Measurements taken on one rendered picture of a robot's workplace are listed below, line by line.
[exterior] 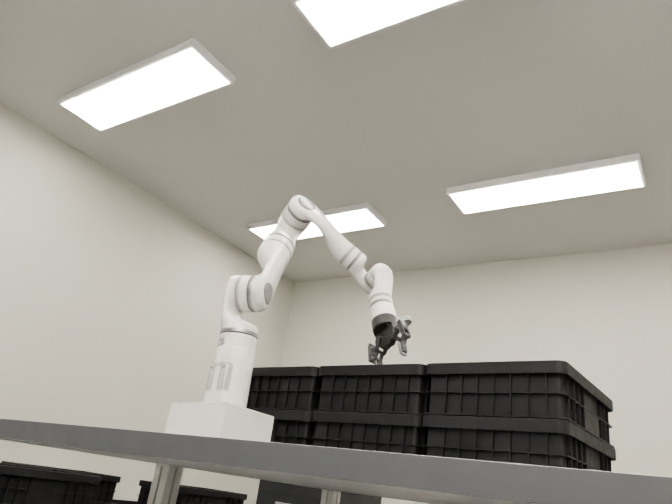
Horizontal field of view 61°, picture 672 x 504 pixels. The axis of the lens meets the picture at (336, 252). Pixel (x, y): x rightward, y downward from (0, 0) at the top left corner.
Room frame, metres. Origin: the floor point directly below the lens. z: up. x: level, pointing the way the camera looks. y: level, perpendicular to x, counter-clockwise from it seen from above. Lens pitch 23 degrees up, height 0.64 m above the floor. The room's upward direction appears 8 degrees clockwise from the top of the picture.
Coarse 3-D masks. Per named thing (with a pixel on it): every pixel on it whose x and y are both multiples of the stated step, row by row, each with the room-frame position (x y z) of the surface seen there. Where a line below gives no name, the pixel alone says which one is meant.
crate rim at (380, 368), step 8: (320, 368) 1.41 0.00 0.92; (328, 368) 1.39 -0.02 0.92; (336, 368) 1.38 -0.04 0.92; (344, 368) 1.36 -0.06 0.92; (352, 368) 1.35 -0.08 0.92; (360, 368) 1.33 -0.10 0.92; (368, 368) 1.32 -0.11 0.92; (376, 368) 1.31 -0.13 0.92; (384, 368) 1.29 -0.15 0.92; (392, 368) 1.28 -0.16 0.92; (400, 368) 1.27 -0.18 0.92; (408, 368) 1.25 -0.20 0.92; (416, 368) 1.24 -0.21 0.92; (424, 368) 1.24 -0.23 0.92; (320, 376) 1.43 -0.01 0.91
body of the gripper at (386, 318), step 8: (376, 320) 1.54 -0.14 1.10; (384, 320) 1.52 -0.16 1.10; (392, 320) 1.53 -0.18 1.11; (376, 328) 1.54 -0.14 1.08; (384, 328) 1.54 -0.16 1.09; (392, 328) 1.51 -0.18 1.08; (376, 336) 1.57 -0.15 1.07; (384, 336) 1.54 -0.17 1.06; (384, 344) 1.53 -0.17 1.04; (392, 344) 1.53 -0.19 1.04
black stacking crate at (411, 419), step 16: (320, 416) 1.40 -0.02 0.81; (336, 416) 1.37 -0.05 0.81; (352, 416) 1.34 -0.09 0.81; (368, 416) 1.31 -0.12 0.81; (384, 416) 1.29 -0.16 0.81; (400, 416) 1.26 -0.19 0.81; (416, 416) 1.24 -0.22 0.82; (320, 432) 1.41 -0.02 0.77; (336, 432) 1.38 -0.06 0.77; (352, 432) 1.35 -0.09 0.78; (368, 432) 1.32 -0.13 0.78; (384, 432) 1.30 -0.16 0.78; (400, 432) 1.27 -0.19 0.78; (416, 432) 1.25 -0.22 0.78; (352, 448) 1.35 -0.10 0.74; (368, 448) 1.32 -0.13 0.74; (384, 448) 1.29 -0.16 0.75; (400, 448) 1.27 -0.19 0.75; (416, 448) 1.25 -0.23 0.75
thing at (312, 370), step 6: (300, 366) 1.45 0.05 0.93; (306, 366) 1.44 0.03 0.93; (312, 366) 1.43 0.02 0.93; (252, 372) 1.56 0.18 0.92; (258, 372) 1.54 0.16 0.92; (264, 372) 1.53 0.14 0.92; (270, 372) 1.52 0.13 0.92; (276, 372) 1.50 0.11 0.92; (282, 372) 1.49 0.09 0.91; (288, 372) 1.48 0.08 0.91; (294, 372) 1.46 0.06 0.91; (300, 372) 1.45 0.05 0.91; (306, 372) 1.44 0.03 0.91; (312, 372) 1.43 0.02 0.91; (318, 372) 1.43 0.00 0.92
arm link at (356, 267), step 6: (360, 252) 1.60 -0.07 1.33; (360, 258) 1.59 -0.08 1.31; (366, 258) 1.61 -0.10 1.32; (354, 264) 1.60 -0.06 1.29; (360, 264) 1.60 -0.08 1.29; (354, 270) 1.61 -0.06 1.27; (360, 270) 1.62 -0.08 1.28; (354, 276) 1.63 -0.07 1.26; (360, 276) 1.63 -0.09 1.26; (366, 276) 1.63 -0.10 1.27; (360, 282) 1.63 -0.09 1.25; (366, 282) 1.63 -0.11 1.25; (372, 282) 1.61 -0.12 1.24; (366, 288) 1.64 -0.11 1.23; (372, 288) 1.63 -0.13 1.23
